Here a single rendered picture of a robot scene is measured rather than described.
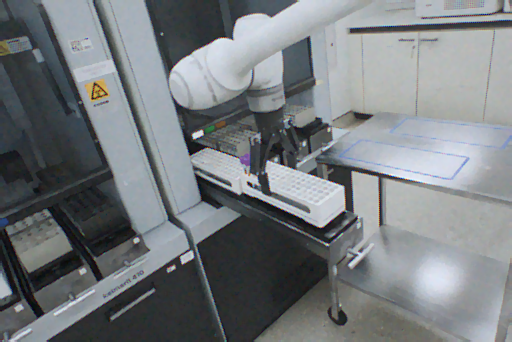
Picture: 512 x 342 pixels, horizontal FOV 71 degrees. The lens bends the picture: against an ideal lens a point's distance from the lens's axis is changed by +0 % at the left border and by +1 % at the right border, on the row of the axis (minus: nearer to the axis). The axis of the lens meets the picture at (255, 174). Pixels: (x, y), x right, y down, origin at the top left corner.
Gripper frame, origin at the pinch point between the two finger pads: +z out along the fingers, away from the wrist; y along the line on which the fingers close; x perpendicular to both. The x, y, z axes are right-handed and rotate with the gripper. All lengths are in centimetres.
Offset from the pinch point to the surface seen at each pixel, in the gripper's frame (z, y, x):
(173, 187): 4.7, -16.4, 33.0
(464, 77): 42, 229, 41
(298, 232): 8.6, -6.9, -11.7
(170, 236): 15.1, -25.3, 25.3
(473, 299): 61, 46, -37
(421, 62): 32, 229, 73
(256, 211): 8.5, -6.8, 4.3
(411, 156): 6.9, 39.0, -17.0
